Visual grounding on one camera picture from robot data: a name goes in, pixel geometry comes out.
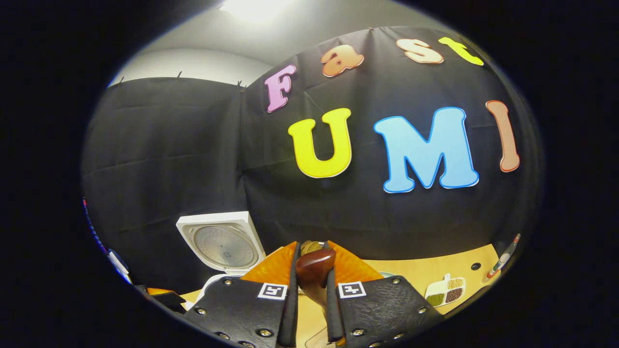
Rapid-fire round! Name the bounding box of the brown wooden spoon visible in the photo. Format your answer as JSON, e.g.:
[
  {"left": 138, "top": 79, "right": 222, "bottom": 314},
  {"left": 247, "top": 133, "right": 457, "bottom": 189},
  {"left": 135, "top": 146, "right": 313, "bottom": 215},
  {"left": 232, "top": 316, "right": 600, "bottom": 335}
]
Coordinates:
[{"left": 296, "top": 248, "right": 336, "bottom": 310}]

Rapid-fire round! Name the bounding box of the white rice cooker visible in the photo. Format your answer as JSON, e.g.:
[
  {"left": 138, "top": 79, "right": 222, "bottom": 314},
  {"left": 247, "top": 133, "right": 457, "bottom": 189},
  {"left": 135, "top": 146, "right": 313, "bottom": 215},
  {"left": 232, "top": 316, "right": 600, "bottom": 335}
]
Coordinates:
[{"left": 176, "top": 211, "right": 266, "bottom": 303}]

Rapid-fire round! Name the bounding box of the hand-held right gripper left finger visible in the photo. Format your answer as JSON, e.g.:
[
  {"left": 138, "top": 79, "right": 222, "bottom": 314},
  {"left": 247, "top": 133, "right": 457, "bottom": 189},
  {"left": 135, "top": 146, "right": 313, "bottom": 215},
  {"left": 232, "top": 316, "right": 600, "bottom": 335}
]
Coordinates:
[{"left": 183, "top": 241, "right": 300, "bottom": 348}]

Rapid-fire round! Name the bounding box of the clear plastic water bottle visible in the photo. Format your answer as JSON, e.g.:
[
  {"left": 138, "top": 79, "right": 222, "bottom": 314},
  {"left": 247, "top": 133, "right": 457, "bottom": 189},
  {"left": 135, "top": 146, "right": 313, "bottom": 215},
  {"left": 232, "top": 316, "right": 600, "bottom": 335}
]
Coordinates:
[{"left": 482, "top": 233, "right": 522, "bottom": 283}]

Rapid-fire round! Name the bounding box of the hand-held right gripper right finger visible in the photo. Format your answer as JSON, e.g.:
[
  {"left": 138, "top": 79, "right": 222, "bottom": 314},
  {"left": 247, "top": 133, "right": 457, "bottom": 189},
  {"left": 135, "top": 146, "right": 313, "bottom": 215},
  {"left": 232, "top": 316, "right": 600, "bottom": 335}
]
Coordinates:
[{"left": 323, "top": 240, "right": 443, "bottom": 348}]

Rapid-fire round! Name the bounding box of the black backdrop cloth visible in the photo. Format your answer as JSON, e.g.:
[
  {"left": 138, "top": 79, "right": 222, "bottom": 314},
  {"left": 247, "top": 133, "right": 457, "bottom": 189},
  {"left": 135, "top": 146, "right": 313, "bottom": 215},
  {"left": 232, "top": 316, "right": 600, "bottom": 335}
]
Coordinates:
[{"left": 81, "top": 27, "right": 545, "bottom": 295}]

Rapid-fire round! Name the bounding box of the white divided dish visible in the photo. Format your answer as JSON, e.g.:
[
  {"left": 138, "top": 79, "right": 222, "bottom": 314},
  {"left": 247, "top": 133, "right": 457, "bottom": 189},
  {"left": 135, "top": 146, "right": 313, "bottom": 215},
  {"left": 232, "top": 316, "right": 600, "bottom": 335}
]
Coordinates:
[{"left": 425, "top": 274, "right": 466, "bottom": 308}]

